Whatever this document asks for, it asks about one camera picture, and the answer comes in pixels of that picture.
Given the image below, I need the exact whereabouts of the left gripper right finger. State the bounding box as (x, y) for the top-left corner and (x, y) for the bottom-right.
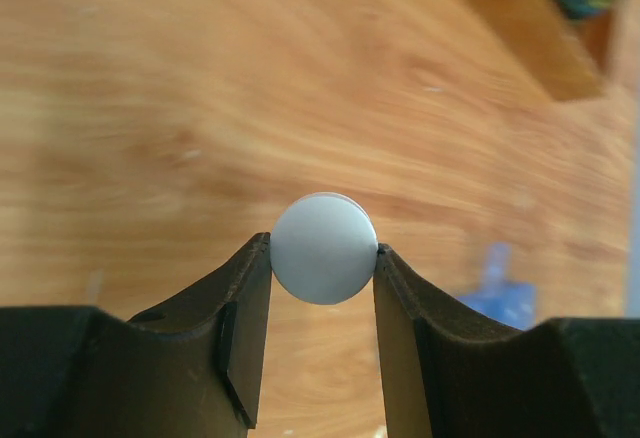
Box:
(373, 245), (639, 437)

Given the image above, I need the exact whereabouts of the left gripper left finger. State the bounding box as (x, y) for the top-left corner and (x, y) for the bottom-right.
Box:
(1, 233), (271, 437)

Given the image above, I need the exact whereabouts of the blue weekly pill organizer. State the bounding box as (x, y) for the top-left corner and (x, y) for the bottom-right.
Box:
(457, 243), (537, 330)

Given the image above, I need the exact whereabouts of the white bottle cap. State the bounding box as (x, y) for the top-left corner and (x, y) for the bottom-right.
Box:
(270, 192), (378, 305)

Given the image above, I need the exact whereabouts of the wooden compartment tray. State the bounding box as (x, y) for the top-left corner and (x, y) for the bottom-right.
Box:
(465, 0), (624, 102)

